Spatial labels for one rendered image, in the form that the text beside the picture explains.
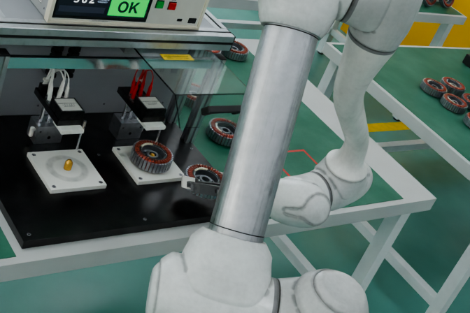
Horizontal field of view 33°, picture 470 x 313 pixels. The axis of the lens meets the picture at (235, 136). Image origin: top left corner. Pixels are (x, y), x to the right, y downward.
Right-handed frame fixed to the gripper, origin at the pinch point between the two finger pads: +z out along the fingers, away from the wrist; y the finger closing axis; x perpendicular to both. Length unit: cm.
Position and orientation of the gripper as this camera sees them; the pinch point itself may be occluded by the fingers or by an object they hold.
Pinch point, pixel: (205, 180)
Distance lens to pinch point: 207.1
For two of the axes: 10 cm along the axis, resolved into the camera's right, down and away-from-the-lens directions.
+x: 0.3, -9.9, -1.2
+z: -6.3, -1.1, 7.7
